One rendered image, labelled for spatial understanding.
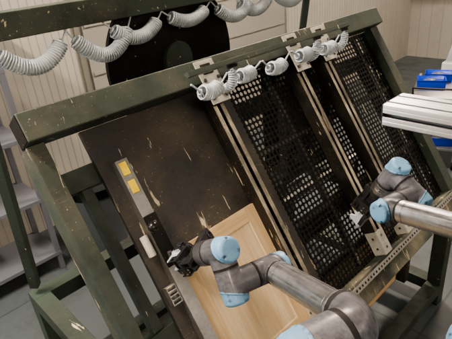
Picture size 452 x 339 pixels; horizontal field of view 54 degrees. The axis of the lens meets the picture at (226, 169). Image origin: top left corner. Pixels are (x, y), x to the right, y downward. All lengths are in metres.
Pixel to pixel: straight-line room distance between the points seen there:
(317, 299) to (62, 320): 1.58
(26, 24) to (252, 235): 1.22
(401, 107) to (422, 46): 9.18
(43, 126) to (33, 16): 0.59
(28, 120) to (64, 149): 3.09
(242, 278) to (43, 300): 1.52
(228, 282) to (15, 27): 1.26
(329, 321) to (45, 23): 1.55
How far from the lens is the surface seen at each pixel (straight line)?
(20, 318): 3.81
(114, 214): 3.98
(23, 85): 4.32
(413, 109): 0.94
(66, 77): 4.47
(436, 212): 1.40
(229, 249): 1.21
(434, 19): 9.95
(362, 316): 0.96
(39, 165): 1.52
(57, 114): 1.53
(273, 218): 1.86
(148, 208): 1.61
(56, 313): 2.46
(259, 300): 1.85
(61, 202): 1.51
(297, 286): 1.14
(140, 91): 1.67
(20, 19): 1.94
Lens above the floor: 2.34
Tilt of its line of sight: 27 degrees down
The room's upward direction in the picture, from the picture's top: 6 degrees counter-clockwise
